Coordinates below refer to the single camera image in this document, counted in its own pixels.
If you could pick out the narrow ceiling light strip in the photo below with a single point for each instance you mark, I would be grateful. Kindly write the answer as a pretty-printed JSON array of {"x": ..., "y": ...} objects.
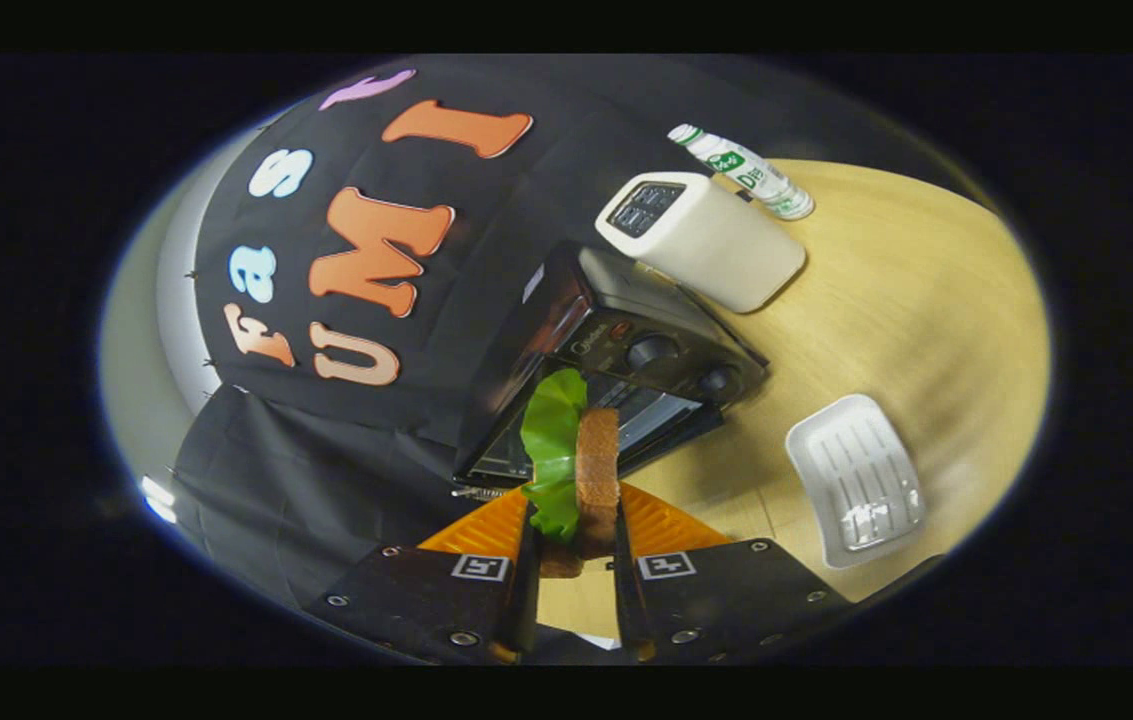
[{"x": 158, "y": 500}]

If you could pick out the white pop-up toaster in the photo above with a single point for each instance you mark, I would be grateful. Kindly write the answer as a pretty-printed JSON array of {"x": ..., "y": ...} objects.
[{"x": 716, "y": 250}]

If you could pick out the white ribbed plastic tray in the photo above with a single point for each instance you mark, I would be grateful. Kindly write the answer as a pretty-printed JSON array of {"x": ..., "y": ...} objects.
[{"x": 856, "y": 480}]

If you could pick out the white plastic bottle green label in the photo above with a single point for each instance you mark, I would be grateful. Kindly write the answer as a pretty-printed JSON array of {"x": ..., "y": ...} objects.
[{"x": 746, "y": 170}]

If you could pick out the black toaster oven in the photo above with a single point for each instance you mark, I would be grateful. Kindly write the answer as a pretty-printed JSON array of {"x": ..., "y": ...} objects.
[{"x": 626, "y": 300}]

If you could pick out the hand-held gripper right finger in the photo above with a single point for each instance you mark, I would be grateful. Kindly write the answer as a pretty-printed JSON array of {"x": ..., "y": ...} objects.
[{"x": 626, "y": 600}]

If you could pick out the lettuce sandwich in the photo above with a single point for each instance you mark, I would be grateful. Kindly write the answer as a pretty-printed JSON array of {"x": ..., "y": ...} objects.
[{"x": 598, "y": 460}]

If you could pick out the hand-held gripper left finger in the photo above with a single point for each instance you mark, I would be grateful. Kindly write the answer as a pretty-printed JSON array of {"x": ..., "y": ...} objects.
[{"x": 529, "y": 590}]

